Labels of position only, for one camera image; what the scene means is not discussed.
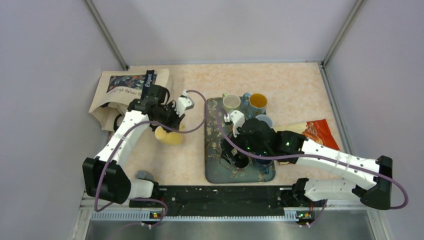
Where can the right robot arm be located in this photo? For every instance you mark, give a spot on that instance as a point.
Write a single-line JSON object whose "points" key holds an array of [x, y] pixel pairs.
{"points": [[367, 180]]}

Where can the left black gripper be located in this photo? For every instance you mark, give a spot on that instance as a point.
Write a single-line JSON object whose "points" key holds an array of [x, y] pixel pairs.
{"points": [[175, 123]]}

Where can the small grey cup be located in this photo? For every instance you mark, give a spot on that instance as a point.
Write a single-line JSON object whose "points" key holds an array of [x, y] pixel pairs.
{"points": [[144, 175]]}

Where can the orange cream snack bag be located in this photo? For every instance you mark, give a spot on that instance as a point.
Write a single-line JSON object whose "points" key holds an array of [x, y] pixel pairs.
{"points": [[317, 130]]}

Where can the aluminium frame rail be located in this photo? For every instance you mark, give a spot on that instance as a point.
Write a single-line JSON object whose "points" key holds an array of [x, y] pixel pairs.
{"points": [[91, 208]]}

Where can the light blue mug yellow inside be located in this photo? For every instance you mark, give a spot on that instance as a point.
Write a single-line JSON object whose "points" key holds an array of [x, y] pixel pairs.
{"points": [[254, 104]]}

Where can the pale grey mug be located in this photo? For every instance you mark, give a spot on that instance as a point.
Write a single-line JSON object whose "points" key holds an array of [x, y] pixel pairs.
{"points": [[265, 118]]}

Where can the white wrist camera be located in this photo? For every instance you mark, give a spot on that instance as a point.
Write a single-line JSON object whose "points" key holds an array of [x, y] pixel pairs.
{"points": [[183, 103], [237, 118]]}

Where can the light green mug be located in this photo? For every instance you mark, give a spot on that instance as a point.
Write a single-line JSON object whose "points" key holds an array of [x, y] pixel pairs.
{"points": [[231, 102]]}

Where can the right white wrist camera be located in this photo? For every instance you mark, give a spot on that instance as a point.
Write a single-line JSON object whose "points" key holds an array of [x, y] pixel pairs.
{"points": [[237, 118]]}

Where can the dark blue mug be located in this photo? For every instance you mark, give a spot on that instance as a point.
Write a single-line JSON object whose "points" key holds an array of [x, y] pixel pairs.
{"points": [[262, 165]]}

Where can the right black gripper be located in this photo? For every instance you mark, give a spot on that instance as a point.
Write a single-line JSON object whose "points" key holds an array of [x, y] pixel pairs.
{"points": [[226, 153]]}

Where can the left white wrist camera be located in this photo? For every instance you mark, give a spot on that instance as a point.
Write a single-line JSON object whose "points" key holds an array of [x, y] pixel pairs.
{"points": [[183, 103]]}

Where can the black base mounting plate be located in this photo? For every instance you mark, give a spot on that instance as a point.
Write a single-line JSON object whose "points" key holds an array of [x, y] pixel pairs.
{"points": [[232, 202]]}

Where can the beige canvas tote bag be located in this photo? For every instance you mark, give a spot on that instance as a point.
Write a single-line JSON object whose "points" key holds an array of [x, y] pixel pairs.
{"points": [[116, 89]]}

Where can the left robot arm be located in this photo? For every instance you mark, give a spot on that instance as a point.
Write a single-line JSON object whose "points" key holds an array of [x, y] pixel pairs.
{"points": [[104, 175]]}

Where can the brown striped mug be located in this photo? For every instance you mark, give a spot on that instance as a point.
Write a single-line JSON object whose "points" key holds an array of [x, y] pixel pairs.
{"points": [[240, 160]]}

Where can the floral blue serving tray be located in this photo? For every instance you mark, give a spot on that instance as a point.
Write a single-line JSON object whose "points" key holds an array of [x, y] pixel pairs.
{"points": [[217, 169]]}

